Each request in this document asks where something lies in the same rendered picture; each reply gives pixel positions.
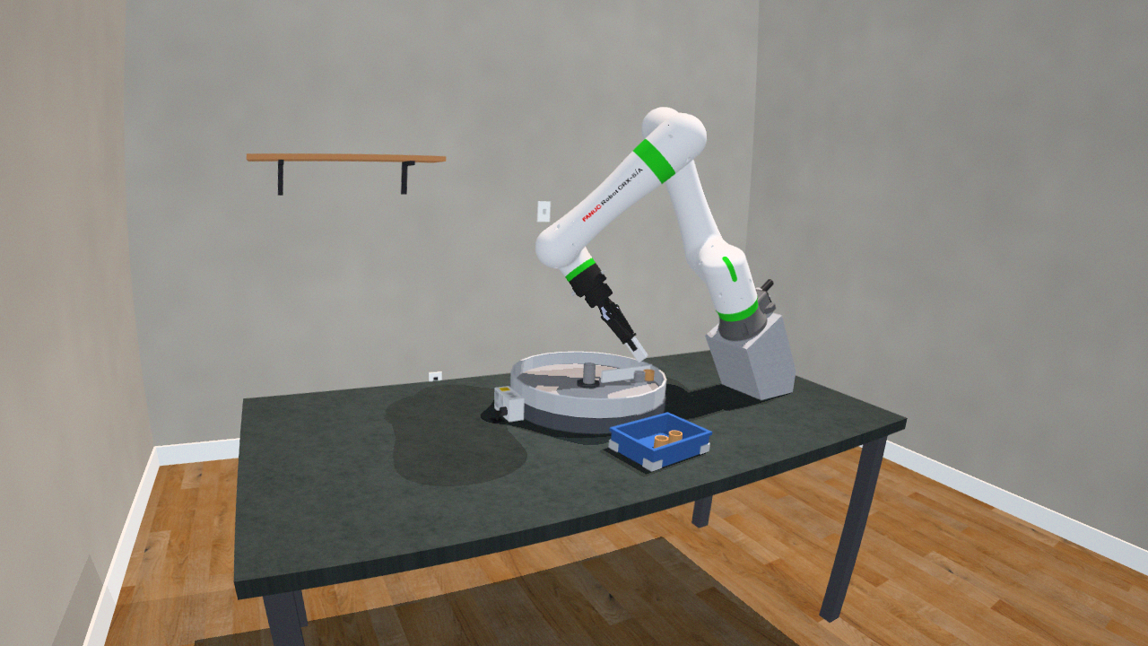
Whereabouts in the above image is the blue plastic crate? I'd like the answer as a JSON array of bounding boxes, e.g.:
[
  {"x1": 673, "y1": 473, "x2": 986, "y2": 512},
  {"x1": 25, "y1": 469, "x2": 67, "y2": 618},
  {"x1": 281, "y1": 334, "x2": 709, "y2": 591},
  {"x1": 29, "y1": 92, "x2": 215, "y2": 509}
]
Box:
[{"x1": 608, "y1": 413, "x2": 712, "y2": 472}]

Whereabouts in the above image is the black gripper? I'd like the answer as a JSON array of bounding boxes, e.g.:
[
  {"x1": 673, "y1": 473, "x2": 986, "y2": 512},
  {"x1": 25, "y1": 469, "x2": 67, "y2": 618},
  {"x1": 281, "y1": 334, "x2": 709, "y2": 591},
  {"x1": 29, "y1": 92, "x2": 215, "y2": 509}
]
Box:
[{"x1": 585, "y1": 285, "x2": 647, "y2": 361}]

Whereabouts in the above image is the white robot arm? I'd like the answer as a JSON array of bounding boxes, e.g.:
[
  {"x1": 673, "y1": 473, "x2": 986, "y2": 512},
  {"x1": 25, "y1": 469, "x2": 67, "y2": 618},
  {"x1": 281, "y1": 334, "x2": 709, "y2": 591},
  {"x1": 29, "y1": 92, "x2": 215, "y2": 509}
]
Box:
[{"x1": 535, "y1": 108, "x2": 776, "y2": 341}]

